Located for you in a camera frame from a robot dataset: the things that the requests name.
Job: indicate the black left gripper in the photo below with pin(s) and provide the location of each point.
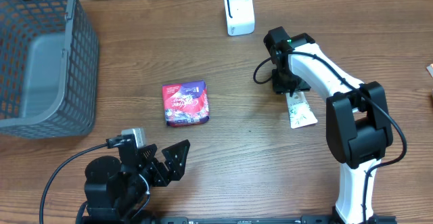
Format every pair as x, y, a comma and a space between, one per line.
176, 168

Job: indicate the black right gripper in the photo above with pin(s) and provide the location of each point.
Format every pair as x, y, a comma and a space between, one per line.
280, 88

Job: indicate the white conditioner tube gold cap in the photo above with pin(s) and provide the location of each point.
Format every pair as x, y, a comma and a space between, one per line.
300, 112

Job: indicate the red purple pad pack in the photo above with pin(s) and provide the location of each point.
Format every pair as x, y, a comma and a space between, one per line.
185, 103

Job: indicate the small orange snack packet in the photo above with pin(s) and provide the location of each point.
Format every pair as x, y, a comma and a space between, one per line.
430, 69

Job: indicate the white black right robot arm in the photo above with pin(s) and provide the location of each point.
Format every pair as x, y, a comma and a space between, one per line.
358, 129

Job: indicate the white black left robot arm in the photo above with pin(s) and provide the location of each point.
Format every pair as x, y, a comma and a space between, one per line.
118, 189

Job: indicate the white barcode scanner stand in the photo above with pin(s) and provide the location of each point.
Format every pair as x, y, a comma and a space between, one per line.
240, 17

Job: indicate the grey plastic mesh basket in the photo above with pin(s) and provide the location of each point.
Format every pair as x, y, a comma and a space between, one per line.
49, 69

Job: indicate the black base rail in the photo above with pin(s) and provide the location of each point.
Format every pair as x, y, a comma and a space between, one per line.
270, 220

